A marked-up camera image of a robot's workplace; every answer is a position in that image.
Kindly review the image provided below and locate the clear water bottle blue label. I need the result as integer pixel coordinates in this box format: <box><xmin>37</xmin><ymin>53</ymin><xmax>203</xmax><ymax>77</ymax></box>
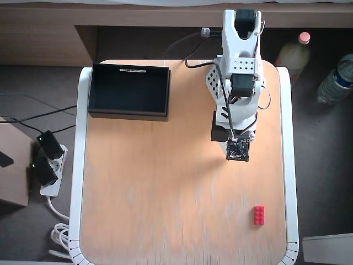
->
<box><xmin>317</xmin><ymin>54</ymin><xmax>353</xmax><ymax>104</ymax></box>

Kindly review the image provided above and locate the black rectangular bin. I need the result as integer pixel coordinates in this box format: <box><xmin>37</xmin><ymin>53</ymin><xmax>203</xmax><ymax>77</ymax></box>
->
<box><xmin>87</xmin><ymin>62</ymin><xmax>172</xmax><ymax>123</ymax></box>

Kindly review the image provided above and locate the thick black floor cable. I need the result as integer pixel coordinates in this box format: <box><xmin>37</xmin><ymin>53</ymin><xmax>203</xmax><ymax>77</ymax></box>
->
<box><xmin>0</xmin><ymin>104</ymin><xmax>78</xmax><ymax>123</ymax></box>

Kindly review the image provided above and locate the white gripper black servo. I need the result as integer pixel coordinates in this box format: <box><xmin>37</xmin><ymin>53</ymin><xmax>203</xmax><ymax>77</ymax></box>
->
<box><xmin>211</xmin><ymin>96</ymin><xmax>259</xmax><ymax>143</ymax></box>

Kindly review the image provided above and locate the black camera cable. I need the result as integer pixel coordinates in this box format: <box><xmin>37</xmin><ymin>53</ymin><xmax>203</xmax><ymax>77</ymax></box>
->
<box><xmin>184</xmin><ymin>57</ymin><xmax>236</xmax><ymax>140</ymax></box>

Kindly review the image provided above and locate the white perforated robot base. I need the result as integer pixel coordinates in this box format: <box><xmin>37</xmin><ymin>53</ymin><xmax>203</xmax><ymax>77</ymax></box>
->
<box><xmin>205</xmin><ymin>55</ymin><xmax>229</xmax><ymax>99</ymax></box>

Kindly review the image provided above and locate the black cable silver usb connector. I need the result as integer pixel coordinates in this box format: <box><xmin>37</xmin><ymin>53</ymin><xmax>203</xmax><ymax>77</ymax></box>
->
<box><xmin>164</xmin><ymin>26</ymin><xmax>223</xmax><ymax>57</ymax></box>

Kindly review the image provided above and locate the white coiled power cord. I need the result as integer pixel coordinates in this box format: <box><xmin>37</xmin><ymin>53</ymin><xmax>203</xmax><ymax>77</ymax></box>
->
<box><xmin>46</xmin><ymin>194</ymin><xmax>73</xmax><ymax>260</ymax></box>

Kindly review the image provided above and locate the brown wooden furniture frame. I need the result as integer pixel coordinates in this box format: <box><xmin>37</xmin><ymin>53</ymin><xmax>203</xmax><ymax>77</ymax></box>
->
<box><xmin>0</xmin><ymin>2</ymin><xmax>353</xmax><ymax>67</ymax></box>

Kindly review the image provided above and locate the black wrist camera board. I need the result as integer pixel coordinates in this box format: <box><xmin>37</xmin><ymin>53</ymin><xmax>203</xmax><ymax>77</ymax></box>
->
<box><xmin>225</xmin><ymin>137</ymin><xmax>251</xmax><ymax>163</ymax></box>

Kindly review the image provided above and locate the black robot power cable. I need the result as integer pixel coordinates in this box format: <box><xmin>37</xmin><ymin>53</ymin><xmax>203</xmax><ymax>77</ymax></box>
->
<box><xmin>185</xmin><ymin>34</ymin><xmax>223</xmax><ymax>60</ymax></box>

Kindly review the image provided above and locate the red lego block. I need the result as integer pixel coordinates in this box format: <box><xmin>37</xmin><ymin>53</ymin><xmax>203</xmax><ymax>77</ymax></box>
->
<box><xmin>253</xmin><ymin>205</ymin><xmax>266</xmax><ymax>227</ymax></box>

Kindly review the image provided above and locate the thin dark floor cable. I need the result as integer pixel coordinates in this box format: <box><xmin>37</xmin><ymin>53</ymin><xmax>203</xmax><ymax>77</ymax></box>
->
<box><xmin>0</xmin><ymin>93</ymin><xmax>77</xmax><ymax>116</ymax></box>

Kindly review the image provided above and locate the yellow bottle pink cap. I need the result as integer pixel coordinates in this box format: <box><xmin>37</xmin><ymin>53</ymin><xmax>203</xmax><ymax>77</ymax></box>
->
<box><xmin>275</xmin><ymin>31</ymin><xmax>312</xmax><ymax>81</ymax></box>

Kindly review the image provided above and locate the white flat panel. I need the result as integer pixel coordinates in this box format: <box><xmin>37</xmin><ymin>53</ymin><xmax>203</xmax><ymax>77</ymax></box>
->
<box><xmin>302</xmin><ymin>233</ymin><xmax>353</xmax><ymax>263</ymax></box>

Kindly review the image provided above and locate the small black flat object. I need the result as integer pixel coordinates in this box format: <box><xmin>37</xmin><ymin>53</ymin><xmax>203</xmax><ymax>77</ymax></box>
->
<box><xmin>0</xmin><ymin>151</ymin><xmax>14</xmax><ymax>168</ymax></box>

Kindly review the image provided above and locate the white power strip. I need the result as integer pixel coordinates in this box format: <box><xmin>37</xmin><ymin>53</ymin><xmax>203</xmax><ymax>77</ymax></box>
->
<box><xmin>40</xmin><ymin>145</ymin><xmax>68</xmax><ymax>197</ymax></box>

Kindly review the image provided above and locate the black adapter cable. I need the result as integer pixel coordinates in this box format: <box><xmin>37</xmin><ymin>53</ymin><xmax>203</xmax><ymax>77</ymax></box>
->
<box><xmin>51</xmin><ymin>124</ymin><xmax>77</xmax><ymax>135</ymax></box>
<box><xmin>5</xmin><ymin>117</ymin><xmax>44</xmax><ymax>137</ymax></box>

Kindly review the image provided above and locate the black power adapter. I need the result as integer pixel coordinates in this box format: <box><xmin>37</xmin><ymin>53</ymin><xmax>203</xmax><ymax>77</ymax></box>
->
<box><xmin>29</xmin><ymin>156</ymin><xmax>58</xmax><ymax>186</ymax></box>
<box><xmin>36</xmin><ymin>131</ymin><xmax>64</xmax><ymax>160</ymax></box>

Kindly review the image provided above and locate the brown wooden box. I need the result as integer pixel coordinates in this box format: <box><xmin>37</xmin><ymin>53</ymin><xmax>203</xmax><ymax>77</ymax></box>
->
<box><xmin>0</xmin><ymin>115</ymin><xmax>35</xmax><ymax>208</ymax></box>

